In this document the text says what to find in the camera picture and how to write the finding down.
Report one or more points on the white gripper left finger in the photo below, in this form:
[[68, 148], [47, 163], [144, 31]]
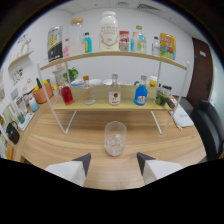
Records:
[[75, 170]]

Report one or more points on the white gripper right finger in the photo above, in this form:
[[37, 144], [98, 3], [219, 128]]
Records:
[[156, 168]]

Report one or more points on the clear bottle white cap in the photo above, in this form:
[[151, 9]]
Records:
[[114, 95]]

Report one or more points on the clear glass with ice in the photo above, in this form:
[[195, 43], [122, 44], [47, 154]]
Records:
[[115, 140]]

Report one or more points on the white pouch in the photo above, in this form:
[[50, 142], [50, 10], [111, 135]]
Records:
[[182, 118]]

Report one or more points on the black chair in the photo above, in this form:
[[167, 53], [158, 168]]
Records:
[[210, 128]]

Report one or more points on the dark cylindrical object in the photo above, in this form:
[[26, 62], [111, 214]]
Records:
[[171, 102]]

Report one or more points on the white tray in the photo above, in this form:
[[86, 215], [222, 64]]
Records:
[[26, 121]]

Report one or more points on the black bag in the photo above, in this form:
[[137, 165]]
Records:
[[12, 133]]

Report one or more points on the blue liquid bottle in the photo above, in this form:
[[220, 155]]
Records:
[[141, 95]]

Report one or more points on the red liquid bottle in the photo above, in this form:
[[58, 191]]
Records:
[[67, 95]]

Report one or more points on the clear bottle orange cap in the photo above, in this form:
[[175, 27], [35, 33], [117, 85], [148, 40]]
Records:
[[88, 95]]

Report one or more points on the orange pot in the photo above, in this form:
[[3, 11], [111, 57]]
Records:
[[42, 94]]

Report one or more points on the blue rimmed bowl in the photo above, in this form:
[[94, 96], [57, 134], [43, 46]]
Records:
[[77, 83]]

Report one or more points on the white bowl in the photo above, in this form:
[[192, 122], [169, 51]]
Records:
[[108, 81], [95, 81]]

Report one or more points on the green potted plant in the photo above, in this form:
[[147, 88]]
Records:
[[72, 73]]

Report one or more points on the brown door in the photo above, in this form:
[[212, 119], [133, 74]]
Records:
[[201, 71]]

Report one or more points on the small pink bottle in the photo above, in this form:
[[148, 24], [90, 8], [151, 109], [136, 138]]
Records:
[[66, 50]]

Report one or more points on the small clear bottle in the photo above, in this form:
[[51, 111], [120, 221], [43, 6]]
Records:
[[155, 47]]

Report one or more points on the yellow printed can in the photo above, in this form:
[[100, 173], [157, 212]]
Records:
[[167, 46]]

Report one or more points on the clear bottle green cap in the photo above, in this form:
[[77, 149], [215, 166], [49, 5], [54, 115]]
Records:
[[141, 43]]

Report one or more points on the teal liquid bottle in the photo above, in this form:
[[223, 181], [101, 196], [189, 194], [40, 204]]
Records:
[[87, 44]]

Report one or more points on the small blue bottle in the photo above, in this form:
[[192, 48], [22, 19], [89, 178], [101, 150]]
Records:
[[133, 43]]

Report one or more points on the glass jar with cork lid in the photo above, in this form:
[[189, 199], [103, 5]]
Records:
[[76, 40]]

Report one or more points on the red and white box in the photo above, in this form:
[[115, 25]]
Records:
[[124, 41]]

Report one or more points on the large white bottle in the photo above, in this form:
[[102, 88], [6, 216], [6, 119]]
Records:
[[109, 31]]

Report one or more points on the ceiling air vent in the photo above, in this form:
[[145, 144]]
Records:
[[147, 7]]

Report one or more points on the white frame wooden shelf rack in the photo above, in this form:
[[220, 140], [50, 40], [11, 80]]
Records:
[[110, 105]]

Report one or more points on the wooden wall shelf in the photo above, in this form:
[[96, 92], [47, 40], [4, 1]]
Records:
[[20, 58]]

